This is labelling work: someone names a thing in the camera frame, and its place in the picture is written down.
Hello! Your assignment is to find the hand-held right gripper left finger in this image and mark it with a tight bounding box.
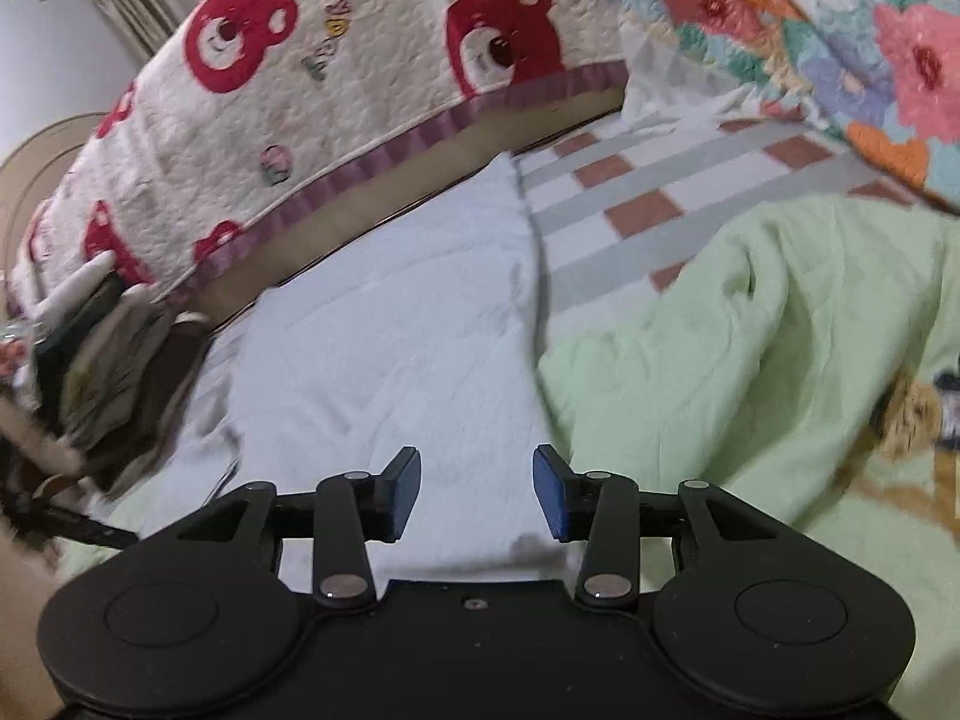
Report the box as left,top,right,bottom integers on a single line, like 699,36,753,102
180,446,422,608

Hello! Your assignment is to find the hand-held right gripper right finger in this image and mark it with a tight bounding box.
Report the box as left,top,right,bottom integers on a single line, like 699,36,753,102
532,445,777,608

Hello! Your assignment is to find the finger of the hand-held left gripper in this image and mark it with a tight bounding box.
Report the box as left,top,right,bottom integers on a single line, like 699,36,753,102
37,502,141,551

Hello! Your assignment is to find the light blue t-shirt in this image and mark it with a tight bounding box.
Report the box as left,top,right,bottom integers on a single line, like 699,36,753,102
112,154,593,586

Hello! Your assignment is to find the stack of folded clothes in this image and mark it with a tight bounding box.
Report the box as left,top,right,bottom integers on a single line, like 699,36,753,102
94,311,212,500

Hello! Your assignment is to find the grey green folded garment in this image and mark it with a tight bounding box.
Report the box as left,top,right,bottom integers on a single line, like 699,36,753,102
64,300,181,455

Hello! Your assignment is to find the dark teal folded garment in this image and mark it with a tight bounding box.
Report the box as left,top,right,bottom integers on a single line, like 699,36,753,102
26,270,128,428

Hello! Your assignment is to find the light green quilt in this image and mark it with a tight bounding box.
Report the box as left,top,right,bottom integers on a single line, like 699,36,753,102
536,195,960,691

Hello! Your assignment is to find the white folded garment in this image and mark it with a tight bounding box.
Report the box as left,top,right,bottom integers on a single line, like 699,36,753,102
41,249,115,320

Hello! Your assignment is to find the checkered printed mat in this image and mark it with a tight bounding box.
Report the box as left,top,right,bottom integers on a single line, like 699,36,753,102
510,112,931,293

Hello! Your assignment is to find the beige curved headboard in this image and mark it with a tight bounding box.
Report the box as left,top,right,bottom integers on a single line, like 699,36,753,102
0,111,113,260

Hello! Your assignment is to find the white bear-printed quilt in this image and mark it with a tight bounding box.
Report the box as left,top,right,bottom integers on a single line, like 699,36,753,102
7,0,631,316

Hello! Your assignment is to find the floral quilt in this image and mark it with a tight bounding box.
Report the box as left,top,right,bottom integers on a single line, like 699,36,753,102
600,0,960,215

